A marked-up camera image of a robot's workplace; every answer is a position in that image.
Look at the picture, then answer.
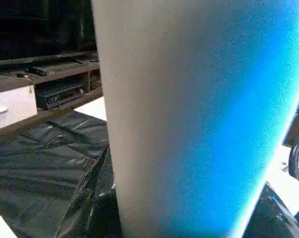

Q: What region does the white plastic table leg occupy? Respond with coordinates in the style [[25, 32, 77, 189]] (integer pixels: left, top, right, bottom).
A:
[[90, 0, 299, 238]]

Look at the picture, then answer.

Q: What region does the black media player box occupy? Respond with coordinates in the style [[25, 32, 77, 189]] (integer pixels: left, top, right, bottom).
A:
[[35, 81, 87, 110]]

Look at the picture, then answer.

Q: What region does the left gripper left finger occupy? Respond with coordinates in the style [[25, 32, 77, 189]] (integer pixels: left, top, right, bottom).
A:
[[54, 145, 123, 238]]

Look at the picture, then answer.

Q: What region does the white drawer unit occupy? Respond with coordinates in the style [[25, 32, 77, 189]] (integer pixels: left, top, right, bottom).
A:
[[0, 83, 39, 132]]

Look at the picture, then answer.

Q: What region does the black plastic mat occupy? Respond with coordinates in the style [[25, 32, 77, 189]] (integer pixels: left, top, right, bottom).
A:
[[0, 110, 121, 238]]

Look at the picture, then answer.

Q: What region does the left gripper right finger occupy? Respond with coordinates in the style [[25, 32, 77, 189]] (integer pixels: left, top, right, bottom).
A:
[[241, 180, 299, 238]]

